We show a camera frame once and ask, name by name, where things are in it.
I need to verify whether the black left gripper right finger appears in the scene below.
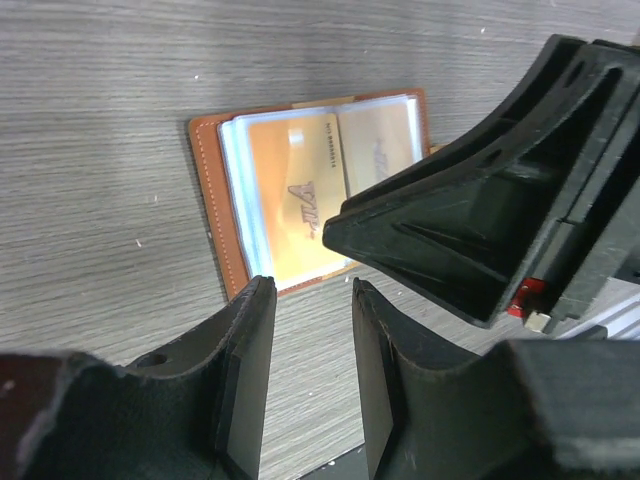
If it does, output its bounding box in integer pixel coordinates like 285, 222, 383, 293
352, 279, 639, 479

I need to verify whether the pale gold credit card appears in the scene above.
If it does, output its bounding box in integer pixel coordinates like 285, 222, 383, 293
337, 95, 423, 196

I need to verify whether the brown leather card holder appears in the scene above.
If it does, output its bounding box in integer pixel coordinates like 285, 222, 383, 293
188, 87, 432, 296

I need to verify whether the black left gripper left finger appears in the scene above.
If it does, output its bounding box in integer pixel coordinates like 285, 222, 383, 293
1, 276, 277, 479

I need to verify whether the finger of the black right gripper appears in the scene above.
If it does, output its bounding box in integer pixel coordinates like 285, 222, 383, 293
323, 35, 639, 328

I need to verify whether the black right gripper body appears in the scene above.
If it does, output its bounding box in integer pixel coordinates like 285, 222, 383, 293
507, 99, 640, 341

